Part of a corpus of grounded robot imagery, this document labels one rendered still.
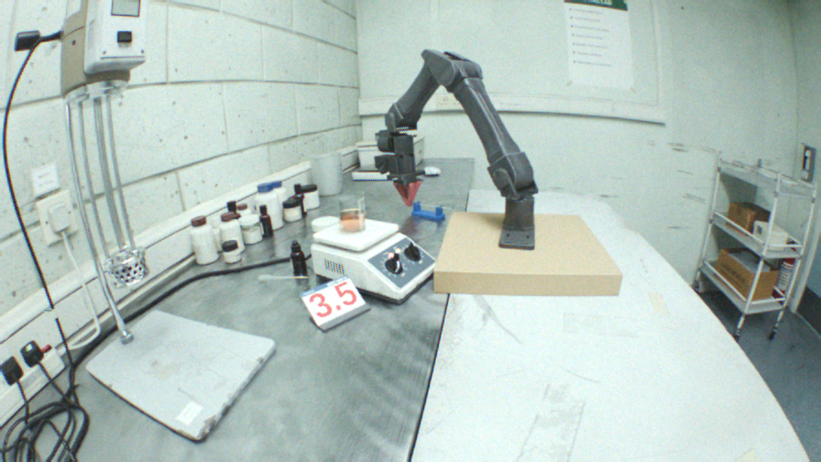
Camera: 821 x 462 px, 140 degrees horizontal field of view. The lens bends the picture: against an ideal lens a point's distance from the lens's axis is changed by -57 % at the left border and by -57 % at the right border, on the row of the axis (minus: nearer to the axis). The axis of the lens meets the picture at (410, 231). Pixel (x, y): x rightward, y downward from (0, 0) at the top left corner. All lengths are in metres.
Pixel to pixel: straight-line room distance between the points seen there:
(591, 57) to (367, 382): 2.04
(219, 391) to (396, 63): 1.95
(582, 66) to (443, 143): 0.96
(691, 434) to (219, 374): 0.57
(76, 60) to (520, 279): 0.69
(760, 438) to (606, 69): 2.01
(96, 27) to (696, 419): 0.77
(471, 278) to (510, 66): 1.64
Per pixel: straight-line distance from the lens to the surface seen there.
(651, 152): 2.33
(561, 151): 2.12
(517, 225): 0.71
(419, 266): 0.61
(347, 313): 0.55
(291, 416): 0.41
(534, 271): 0.58
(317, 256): 0.65
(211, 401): 0.45
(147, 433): 0.47
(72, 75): 0.46
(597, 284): 0.61
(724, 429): 0.47
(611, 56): 2.23
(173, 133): 0.95
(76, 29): 0.48
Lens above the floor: 1.20
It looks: 20 degrees down
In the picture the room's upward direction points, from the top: 3 degrees counter-clockwise
